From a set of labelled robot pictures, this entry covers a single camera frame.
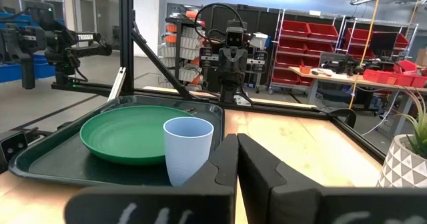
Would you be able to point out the black table-level camera box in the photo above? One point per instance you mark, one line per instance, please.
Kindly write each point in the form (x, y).
(13, 145)

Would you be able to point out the black aluminium table frame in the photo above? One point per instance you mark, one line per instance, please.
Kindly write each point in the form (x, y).
(126, 34)

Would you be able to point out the red bins on workbench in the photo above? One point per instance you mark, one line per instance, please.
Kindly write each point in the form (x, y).
(400, 80)

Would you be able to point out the white and orange parts organizer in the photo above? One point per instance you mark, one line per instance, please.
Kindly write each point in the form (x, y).
(190, 44)

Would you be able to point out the blue storage bins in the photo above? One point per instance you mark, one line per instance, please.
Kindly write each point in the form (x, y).
(43, 70)

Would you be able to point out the wooden workbench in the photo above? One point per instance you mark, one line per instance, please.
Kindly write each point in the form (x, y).
(333, 77)

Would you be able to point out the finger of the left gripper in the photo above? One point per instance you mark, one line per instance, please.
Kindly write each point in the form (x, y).
(241, 65)
(226, 65)

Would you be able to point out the dark green plastic tray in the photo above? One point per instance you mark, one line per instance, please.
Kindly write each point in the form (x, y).
(50, 164)

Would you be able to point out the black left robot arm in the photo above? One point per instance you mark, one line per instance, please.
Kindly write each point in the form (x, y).
(230, 92)

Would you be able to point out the succulent in white patterned pot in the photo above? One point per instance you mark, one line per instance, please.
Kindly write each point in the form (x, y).
(400, 167)

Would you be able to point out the green plastic plate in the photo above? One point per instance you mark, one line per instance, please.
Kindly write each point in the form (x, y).
(126, 134)

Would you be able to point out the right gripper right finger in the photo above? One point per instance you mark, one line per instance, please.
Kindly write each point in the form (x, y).
(283, 204)

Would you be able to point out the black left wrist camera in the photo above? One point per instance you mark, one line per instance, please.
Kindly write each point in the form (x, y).
(235, 39)

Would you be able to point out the rack with red bins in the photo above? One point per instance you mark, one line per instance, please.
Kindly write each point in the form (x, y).
(358, 37)
(307, 30)

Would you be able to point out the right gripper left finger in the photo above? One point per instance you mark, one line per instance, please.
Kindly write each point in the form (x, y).
(200, 200)

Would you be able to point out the light blue plastic cup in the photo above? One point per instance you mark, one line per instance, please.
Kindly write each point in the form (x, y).
(187, 150)

